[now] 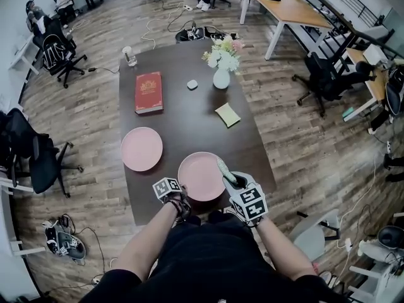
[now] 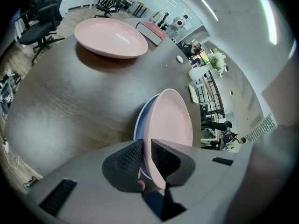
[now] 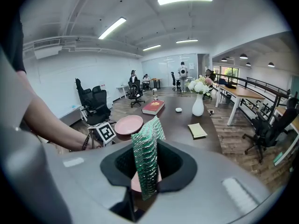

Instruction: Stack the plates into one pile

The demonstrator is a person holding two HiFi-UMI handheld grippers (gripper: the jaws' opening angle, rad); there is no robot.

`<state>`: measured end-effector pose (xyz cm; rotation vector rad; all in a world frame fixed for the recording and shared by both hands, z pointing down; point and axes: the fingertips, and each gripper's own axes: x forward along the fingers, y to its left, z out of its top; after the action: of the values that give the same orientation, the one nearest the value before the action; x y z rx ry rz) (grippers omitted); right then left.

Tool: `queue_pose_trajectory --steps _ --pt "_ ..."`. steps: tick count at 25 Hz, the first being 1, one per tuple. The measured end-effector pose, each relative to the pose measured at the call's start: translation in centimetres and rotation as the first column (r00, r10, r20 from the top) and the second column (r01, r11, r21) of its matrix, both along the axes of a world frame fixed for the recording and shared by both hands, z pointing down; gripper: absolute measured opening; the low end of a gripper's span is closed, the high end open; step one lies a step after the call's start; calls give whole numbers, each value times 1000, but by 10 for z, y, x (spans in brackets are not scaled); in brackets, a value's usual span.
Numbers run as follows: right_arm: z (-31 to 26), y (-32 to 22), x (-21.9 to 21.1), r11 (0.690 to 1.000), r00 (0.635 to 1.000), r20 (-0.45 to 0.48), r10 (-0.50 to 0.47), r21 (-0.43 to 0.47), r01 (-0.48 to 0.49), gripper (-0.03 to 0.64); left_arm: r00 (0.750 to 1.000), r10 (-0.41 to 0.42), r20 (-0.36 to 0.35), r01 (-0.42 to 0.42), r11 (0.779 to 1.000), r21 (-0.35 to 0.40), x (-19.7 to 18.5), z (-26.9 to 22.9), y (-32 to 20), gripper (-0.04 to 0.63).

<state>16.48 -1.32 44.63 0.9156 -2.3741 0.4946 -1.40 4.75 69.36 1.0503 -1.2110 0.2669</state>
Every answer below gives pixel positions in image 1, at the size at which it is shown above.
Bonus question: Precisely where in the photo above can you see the black backpack white stripes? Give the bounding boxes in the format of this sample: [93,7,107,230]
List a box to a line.
[42,41,69,69]

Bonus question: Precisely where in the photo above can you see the black bracelet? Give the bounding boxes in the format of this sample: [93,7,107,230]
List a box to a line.
[165,199,184,217]

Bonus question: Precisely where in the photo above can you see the person's left forearm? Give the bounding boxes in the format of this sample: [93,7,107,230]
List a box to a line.
[112,200,179,280]

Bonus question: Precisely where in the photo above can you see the white vase with flowers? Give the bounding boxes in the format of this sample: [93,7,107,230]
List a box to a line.
[201,35,246,74]

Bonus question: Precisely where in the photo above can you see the grey domed backpack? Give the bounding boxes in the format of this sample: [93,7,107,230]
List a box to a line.
[44,221,86,261]

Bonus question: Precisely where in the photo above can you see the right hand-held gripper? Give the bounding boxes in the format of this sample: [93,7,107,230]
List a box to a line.
[222,171,268,227]

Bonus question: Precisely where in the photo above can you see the red hardcover book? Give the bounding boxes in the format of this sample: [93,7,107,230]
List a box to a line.
[134,71,164,116]

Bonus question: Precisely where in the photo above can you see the heap of cables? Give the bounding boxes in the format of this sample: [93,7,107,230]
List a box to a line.
[175,25,241,44]

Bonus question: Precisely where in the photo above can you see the person's black clothing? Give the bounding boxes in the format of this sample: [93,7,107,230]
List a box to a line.
[85,210,348,303]

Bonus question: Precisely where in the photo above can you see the person's right forearm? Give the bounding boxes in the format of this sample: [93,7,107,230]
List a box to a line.
[255,216,318,282]

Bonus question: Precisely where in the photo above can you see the clear glass cup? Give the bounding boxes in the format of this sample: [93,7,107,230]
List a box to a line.
[122,45,138,67]

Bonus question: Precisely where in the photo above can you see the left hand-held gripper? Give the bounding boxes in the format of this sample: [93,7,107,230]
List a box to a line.
[152,177,192,222]

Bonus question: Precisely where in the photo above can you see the pink plate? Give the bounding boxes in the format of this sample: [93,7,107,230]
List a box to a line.
[177,151,227,202]
[120,126,163,172]

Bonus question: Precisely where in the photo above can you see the black metal railing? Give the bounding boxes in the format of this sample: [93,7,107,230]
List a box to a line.
[283,0,404,59]

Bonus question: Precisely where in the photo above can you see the wooden desk white legs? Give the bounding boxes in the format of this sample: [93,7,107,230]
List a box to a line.
[239,0,334,60]
[342,47,388,122]

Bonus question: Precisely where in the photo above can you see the green patterned sponge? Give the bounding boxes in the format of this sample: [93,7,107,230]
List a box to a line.
[216,157,237,183]

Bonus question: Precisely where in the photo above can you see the yellow green sponge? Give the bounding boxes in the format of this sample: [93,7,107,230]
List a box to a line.
[215,102,242,128]

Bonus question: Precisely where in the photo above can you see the white ceramic vase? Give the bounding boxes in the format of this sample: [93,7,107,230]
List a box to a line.
[213,68,230,90]

